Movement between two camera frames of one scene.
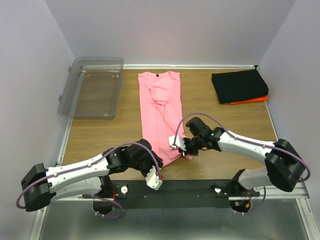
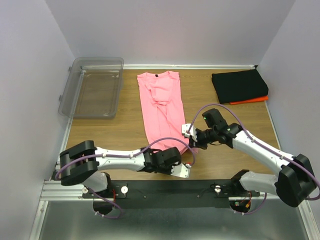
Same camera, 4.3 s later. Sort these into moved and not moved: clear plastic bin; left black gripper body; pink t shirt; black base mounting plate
Moved: left black gripper body
Not moved: pink t shirt; clear plastic bin; black base mounting plate
